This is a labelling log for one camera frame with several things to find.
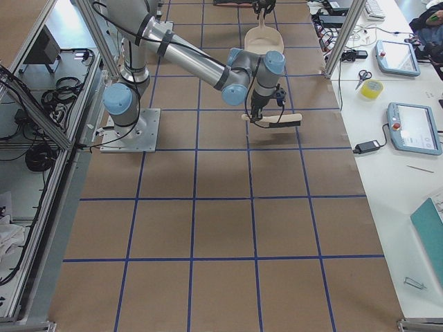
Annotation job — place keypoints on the yellow tape roll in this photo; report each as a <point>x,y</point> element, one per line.
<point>371,89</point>

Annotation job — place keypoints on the aluminium frame post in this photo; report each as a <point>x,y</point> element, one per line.
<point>348,26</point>

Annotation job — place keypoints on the beige plastic dustpan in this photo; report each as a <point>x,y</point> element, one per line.
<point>262,39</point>

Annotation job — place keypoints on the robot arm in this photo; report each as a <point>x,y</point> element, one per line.
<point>249,77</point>

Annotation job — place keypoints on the black handled scissors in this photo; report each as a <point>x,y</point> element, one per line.
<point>363,76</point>

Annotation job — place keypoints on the blue teach pendant near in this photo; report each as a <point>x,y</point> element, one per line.
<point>413,129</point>

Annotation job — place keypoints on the black power adapter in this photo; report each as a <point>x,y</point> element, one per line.
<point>366,147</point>

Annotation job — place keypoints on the teal notebook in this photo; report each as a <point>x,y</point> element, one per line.
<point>427,221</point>

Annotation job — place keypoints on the beige hand brush black bristles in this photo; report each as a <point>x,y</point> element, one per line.
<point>272,122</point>

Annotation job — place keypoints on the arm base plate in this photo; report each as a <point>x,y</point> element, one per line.
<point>142,138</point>

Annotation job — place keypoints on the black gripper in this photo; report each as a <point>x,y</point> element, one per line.
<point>264,5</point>
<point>257,104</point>

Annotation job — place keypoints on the blue teach pendant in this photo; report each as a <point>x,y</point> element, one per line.
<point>396,58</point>
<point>413,129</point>

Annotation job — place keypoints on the blue teach pendant far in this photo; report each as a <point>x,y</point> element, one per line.
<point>396,58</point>

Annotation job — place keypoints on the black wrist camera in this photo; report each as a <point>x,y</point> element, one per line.
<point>280,97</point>

